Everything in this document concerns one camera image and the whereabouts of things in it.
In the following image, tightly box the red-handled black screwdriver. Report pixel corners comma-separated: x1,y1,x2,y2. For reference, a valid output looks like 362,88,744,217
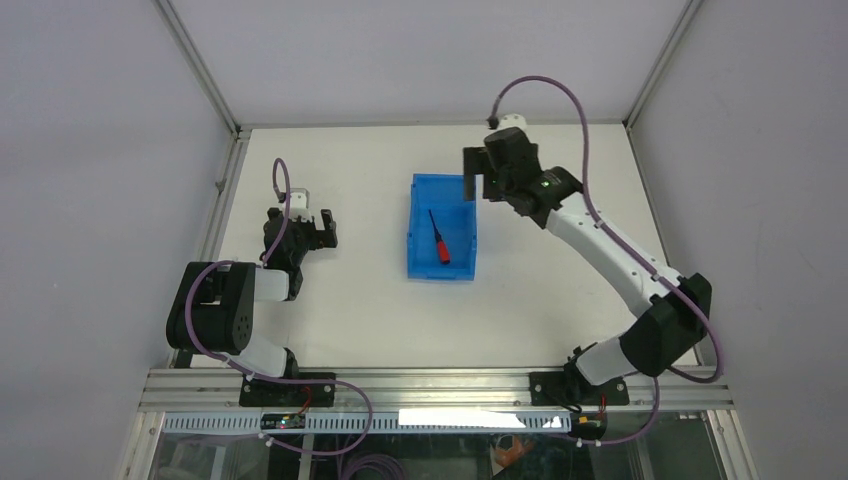
428,210,451,265

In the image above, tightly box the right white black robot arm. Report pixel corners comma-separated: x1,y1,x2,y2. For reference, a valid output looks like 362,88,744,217
462,127,712,405

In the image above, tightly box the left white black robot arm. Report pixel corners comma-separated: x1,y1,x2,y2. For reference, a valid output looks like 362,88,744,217
165,207,338,406

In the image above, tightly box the blue plastic bin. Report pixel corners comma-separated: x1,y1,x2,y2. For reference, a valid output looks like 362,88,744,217
406,173,478,281

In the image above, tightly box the orange object under table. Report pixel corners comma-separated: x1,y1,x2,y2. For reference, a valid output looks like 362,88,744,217
493,435,535,468

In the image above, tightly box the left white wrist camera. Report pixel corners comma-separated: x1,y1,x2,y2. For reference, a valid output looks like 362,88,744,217
281,188,314,222

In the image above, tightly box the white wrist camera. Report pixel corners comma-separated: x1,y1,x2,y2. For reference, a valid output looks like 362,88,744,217
496,113,528,131
281,188,314,222

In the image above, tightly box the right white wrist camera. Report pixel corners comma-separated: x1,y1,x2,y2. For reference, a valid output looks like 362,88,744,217
496,113,528,131

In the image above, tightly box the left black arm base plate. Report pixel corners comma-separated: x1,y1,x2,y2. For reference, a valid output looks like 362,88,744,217
238,371,336,409

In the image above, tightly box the white slotted cable duct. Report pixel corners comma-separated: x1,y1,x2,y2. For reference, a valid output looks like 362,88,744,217
163,408,571,436

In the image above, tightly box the aluminium mounting rail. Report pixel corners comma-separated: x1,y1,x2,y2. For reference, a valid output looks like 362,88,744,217
138,367,736,413

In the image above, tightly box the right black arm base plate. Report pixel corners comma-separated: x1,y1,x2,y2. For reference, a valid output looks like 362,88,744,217
528,371,630,406

